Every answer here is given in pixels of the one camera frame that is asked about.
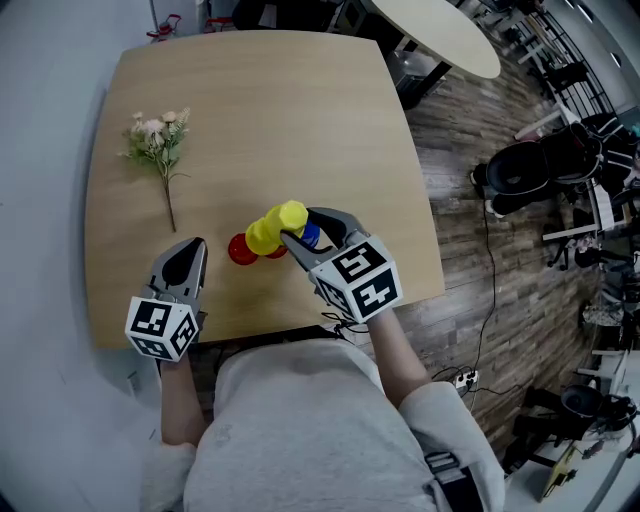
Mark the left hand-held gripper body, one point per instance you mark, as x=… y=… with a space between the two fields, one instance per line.
x=150 y=320

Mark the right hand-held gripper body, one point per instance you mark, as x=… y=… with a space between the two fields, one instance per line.
x=360 y=280

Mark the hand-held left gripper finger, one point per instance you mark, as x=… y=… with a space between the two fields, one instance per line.
x=156 y=280
x=200 y=280

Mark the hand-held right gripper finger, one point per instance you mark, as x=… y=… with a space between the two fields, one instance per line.
x=302 y=255
x=345 y=222

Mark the blue paper cup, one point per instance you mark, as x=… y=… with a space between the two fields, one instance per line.
x=311 y=236

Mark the red paper cup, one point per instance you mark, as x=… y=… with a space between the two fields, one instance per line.
x=276 y=254
x=240 y=256

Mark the yellow paper cup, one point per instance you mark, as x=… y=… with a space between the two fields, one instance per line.
x=292 y=215
x=262 y=237

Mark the person's right forearm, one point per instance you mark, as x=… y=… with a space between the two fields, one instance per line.
x=395 y=355

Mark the person's left forearm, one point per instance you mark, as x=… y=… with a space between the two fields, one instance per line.
x=182 y=400

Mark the artificial flower sprig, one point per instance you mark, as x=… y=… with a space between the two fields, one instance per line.
x=160 y=140

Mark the white power strip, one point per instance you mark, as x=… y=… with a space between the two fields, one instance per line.
x=465 y=378

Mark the person's grey sweatshirt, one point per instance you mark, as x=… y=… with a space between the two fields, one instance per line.
x=310 y=435

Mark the grey metal box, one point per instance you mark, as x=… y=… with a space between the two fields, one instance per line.
x=415 y=70

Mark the round white table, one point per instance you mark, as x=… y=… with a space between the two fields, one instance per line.
x=440 y=35

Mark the red metal frame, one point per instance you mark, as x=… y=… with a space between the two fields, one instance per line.
x=164 y=30

